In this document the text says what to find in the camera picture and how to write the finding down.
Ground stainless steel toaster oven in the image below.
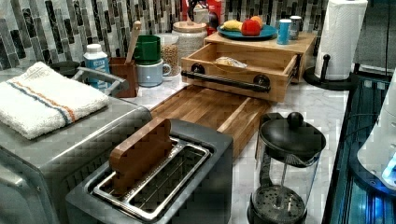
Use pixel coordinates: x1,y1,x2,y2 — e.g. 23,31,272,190
0,66,153,224

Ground silver shaker can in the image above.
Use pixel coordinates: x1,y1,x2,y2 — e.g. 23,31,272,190
290,16,302,40

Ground black glass french press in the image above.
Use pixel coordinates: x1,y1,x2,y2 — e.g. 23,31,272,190
247,112,326,224

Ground yellow banana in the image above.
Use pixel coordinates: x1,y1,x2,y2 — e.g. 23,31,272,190
220,20,242,32

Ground wooden spatula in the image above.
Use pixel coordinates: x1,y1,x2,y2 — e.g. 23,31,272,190
124,21,141,64

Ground blue white bottle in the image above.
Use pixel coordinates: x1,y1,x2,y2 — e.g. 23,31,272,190
83,44,110,91

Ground plastic bag in drawer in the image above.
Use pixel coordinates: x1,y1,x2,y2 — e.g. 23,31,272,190
215,57,247,68

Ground wooden cutting board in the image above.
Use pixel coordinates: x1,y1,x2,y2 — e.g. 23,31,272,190
150,85,271,160

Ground blue shaker can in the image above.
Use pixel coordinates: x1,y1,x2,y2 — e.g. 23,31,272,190
276,19,291,45

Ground white paper towel roll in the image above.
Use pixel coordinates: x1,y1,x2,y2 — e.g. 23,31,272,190
315,0,368,80

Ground glass jar with wooden lid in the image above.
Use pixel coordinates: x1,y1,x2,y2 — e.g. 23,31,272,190
172,21,207,59

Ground brown wooden utensil holder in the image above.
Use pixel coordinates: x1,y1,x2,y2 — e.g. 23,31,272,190
109,57,139,98

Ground red box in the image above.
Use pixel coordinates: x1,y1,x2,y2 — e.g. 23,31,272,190
180,0,224,35

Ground wooden toast slice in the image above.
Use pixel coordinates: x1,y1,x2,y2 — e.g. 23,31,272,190
108,118,173,195

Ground red apple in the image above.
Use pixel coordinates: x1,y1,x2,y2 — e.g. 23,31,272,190
241,20,262,36

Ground light blue mug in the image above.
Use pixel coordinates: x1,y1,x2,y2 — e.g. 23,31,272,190
136,60,172,88

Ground glass jar of grains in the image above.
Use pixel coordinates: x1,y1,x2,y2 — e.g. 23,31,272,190
157,34,179,76

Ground grey two-slot toaster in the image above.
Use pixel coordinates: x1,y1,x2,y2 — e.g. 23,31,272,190
66,119,233,224

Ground green mug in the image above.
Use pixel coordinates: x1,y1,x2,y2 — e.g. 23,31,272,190
134,35,162,64

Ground white striped folded towel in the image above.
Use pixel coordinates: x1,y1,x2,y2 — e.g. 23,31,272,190
0,62,109,139

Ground teal plate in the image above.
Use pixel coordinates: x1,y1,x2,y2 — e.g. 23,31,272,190
217,25,277,40

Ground wooden drawer box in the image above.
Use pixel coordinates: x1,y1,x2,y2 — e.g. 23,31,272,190
181,32,316,102

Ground orange fruit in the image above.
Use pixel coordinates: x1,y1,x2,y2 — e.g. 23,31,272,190
250,16,263,28

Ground black paper towel holder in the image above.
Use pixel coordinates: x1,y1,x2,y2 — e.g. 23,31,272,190
303,54,359,91

